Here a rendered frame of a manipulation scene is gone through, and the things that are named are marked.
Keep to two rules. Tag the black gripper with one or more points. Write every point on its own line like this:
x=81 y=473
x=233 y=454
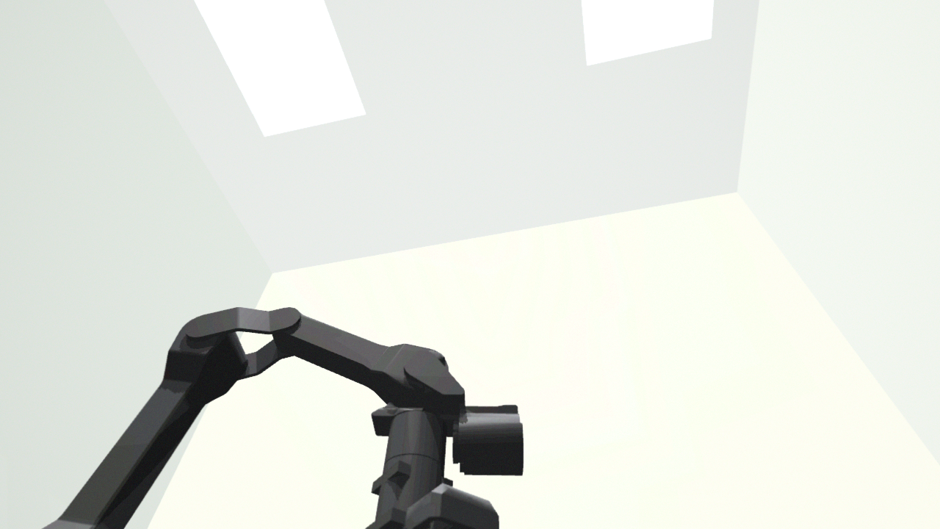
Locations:
x=414 y=494

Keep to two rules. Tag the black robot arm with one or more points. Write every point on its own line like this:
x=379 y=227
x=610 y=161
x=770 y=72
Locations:
x=425 y=404

